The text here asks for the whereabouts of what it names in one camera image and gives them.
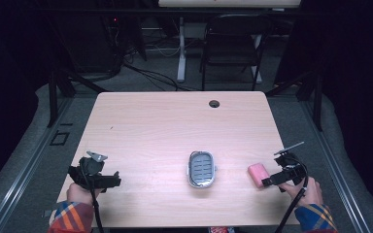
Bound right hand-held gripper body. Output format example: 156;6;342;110
273;141;309;187

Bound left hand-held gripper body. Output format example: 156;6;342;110
67;150;118;194

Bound pink soap bar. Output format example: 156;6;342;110
247;162;271;189

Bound grey soap dish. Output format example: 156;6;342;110
186;150;219;189

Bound person's left hand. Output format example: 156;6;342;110
66;183;95;207

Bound person's right hand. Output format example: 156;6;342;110
279;177;324;208

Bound black tape square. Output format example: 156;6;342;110
49;129;71;147

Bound red packet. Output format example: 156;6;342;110
208;226;236;233

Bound black metal stand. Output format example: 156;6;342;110
265;70;324;132
46;69;109;129

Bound black folding chair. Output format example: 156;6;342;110
199;13;274;92

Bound white desk leg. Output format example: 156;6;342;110
176;16;188;83

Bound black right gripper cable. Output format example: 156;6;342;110
273;157;309;233

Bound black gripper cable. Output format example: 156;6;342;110
273;157;309;233
79;157;105;233

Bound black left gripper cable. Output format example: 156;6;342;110
79;157;105;233

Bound aluminium floor rail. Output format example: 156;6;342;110
299;100;370;233
0;96;76;233

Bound black floor cable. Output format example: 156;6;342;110
122;61;202;92

